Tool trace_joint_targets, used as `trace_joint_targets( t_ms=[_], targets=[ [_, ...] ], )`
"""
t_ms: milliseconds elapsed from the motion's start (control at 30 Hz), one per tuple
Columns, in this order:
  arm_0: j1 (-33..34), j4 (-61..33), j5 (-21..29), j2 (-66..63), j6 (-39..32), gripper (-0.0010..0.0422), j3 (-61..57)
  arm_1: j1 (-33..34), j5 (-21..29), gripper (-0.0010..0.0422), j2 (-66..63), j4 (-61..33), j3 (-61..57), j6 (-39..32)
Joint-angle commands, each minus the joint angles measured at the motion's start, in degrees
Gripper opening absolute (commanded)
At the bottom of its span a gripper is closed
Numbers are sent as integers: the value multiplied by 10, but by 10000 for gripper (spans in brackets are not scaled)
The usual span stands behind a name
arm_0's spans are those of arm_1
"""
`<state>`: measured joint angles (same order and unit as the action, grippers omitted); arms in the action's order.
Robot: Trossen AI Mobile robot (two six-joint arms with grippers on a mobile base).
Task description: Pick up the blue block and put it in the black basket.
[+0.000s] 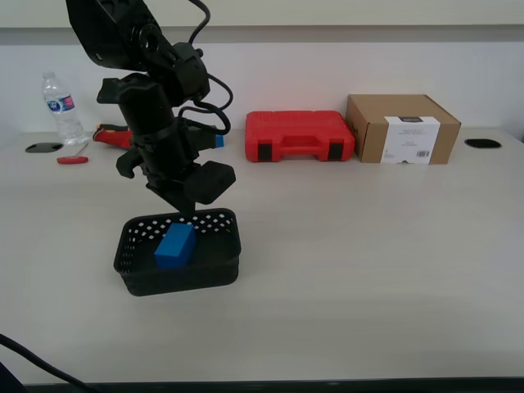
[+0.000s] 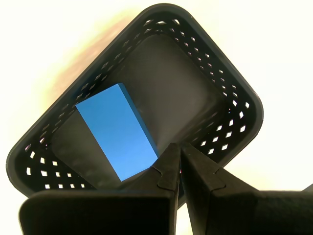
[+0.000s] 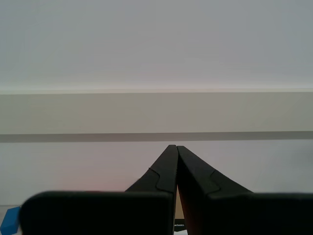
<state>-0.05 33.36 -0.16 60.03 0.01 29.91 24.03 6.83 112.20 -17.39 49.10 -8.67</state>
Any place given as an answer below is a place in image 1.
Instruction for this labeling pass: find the black loose cable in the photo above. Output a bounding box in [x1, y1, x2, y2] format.
[0, 332, 102, 393]

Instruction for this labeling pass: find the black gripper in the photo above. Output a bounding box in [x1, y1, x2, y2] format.
[115, 126, 202, 225]

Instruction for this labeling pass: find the black desk cable grommet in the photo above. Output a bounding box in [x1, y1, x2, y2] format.
[463, 138, 503, 149]
[25, 142, 65, 154]

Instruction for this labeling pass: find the red handled hex key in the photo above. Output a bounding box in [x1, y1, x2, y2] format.
[56, 142, 90, 165]

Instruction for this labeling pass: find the brown cardboard box white label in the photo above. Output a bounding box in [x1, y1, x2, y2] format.
[346, 93, 463, 166]

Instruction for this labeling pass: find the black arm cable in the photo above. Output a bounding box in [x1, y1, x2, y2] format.
[178, 0, 235, 136]

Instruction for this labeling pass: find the red orange hand tool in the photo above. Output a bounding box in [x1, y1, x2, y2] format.
[93, 123, 134, 149]

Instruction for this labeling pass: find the blue rectangular block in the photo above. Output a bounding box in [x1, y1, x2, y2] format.
[153, 223, 197, 271]

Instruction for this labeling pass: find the clear plastic water bottle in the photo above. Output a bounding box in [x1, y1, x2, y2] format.
[41, 72, 86, 147]

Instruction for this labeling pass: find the red plastic tool case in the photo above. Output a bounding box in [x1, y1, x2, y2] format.
[245, 110, 356, 163]

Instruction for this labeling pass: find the black perforated plastic basket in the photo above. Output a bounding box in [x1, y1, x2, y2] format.
[113, 207, 242, 297]

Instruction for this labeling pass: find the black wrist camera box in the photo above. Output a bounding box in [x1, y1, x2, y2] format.
[183, 160, 237, 205]

